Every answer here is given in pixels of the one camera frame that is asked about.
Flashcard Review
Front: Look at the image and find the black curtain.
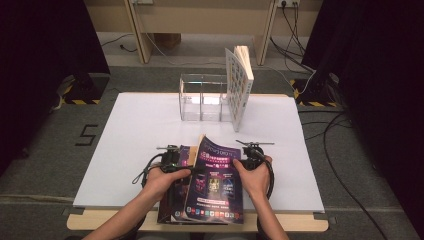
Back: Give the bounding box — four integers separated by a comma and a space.
0, 0, 111, 176
300, 0, 424, 238

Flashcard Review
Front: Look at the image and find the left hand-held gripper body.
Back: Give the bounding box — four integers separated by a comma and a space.
156, 144, 183, 175

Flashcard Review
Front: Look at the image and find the clear acrylic magazine holder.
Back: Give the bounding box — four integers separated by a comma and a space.
178, 73, 245, 124

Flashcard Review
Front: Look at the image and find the hand-held gripper cable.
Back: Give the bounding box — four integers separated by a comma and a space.
131, 152, 165, 188
262, 159, 276, 202

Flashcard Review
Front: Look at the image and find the thin black floor cable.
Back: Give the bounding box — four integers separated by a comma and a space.
100, 32, 138, 54

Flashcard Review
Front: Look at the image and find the person's right hand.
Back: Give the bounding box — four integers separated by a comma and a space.
232, 156, 273, 202

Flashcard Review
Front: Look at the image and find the purple magazine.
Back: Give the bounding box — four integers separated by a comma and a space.
182, 133, 245, 225
170, 143, 202, 224

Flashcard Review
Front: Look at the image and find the light wooden table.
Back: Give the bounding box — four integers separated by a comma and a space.
66, 92, 330, 234

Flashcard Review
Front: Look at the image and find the white floor cable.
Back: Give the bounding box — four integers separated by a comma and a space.
142, 31, 317, 98

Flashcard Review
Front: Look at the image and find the white magazine with picture grid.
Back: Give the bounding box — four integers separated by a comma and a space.
224, 45, 255, 133

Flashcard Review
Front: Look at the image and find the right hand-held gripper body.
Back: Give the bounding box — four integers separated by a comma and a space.
235, 139, 276, 171

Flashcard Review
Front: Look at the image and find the stand base with striped tape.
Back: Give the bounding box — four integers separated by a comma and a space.
54, 73, 111, 106
289, 72, 342, 108

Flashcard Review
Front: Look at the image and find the person's left hand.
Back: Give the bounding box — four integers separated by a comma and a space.
143, 167, 193, 205

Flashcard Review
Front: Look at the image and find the brown cardboard box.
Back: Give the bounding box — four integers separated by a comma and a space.
153, 32, 183, 51

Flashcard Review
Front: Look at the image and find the right hand-held gripper cable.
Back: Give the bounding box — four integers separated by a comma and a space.
262, 159, 276, 202

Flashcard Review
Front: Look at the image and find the light wooden background desk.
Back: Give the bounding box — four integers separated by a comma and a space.
83, 0, 324, 66

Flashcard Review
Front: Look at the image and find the white table board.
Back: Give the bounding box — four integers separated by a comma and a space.
72, 92, 326, 214

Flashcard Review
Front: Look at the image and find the black power cable bundle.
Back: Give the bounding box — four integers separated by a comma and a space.
269, 1, 316, 74

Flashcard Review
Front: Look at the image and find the long black floor cable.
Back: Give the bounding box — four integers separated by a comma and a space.
297, 109, 390, 240

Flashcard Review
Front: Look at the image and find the left hand-held gripper cable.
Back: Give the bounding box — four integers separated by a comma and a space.
131, 152, 165, 188

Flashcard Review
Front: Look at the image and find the white wall socket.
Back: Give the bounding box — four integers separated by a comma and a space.
277, 0, 301, 9

